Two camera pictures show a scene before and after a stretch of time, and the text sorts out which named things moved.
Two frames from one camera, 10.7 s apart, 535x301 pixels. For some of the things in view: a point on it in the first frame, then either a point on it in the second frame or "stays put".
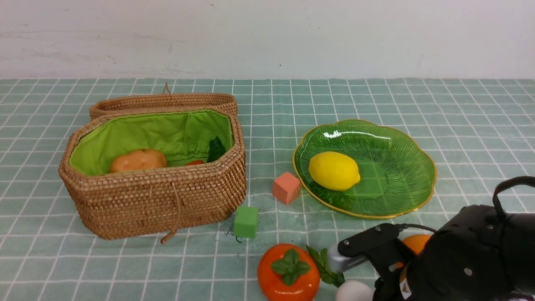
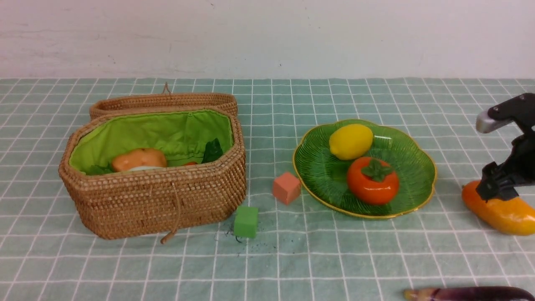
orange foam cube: x=286 y=187 stays put
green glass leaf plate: x=398 y=175 stays put
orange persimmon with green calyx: x=288 y=272 -> x=372 y=180
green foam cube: x=245 y=221 stays put
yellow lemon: x=334 y=170 -> x=350 y=141
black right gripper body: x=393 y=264 -> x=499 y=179
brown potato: x=138 y=160 stays put
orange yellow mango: x=417 y=242 -> x=515 y=216
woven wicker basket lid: x=166 y=99 stays put
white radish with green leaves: x=349 y=290 -> x=105 y=169
